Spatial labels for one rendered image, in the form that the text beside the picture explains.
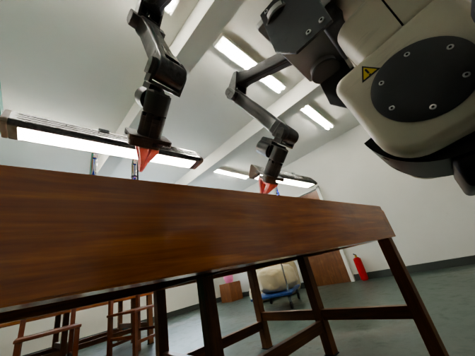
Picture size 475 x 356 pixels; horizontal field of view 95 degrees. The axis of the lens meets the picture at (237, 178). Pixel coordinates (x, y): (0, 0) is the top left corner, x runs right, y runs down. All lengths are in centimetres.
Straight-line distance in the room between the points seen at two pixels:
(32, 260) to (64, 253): 3
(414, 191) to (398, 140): 476
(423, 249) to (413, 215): 58
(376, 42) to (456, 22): 8
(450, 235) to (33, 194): 503
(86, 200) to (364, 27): 50
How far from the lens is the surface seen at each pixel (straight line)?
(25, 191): 43
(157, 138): 58
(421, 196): 507
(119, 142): 86
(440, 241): 504
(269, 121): 86
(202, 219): 49
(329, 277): 554
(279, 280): 372
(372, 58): 40
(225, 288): 663
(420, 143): 34
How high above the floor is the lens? 56
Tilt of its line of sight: 24 degrees up
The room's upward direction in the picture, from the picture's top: 13 degrees counter-clockwise
